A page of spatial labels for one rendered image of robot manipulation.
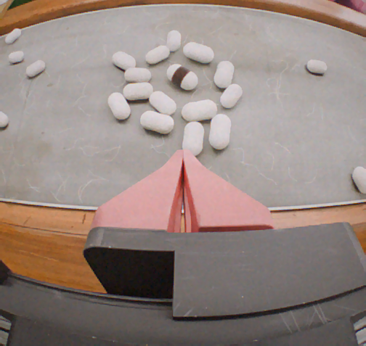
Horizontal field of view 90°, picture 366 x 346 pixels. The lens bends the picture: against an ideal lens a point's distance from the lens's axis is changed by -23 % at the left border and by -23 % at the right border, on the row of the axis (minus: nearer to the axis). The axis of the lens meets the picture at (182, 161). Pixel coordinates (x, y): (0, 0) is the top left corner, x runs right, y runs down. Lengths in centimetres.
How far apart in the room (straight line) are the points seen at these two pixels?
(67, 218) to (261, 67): 29
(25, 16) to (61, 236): 37
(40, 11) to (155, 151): 32
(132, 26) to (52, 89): 14
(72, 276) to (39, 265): 4
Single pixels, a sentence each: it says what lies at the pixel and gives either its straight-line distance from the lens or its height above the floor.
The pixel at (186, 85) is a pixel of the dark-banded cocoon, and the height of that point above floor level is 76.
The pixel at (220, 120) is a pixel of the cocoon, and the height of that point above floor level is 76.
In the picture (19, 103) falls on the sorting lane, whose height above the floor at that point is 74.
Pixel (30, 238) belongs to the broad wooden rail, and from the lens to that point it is 27.
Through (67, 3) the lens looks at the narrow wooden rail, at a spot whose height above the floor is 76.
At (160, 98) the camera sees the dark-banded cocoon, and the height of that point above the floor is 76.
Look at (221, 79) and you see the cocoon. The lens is 27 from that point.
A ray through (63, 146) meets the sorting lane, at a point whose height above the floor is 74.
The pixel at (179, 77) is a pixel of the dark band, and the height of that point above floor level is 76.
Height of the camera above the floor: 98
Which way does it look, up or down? 76 degrees down
